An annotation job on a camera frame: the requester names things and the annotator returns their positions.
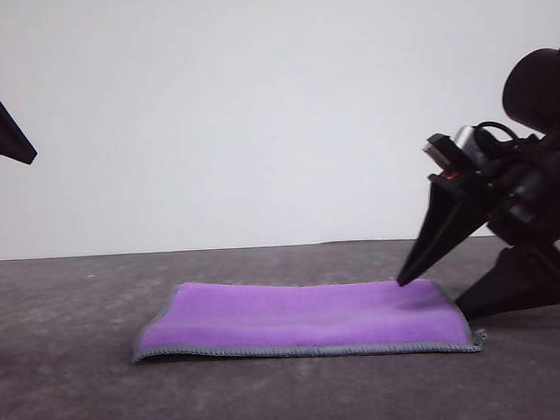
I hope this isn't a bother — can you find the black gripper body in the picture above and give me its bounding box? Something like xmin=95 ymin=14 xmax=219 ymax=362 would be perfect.
xmin=423 ymin=127 xmax=560 ymax=309

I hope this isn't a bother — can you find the purple towel with grey hem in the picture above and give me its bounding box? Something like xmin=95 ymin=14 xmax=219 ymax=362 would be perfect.
xmin=128 ymin=269 xmax=488 ymax=369

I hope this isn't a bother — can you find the grey table cloth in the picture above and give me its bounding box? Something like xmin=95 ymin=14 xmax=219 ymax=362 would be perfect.
xmin=0 ymin=230 xmax=560 ymax=420

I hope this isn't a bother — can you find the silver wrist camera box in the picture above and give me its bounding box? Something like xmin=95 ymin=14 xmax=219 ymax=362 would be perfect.
xmin=451 ymin=124 xmax=487 ymax=166

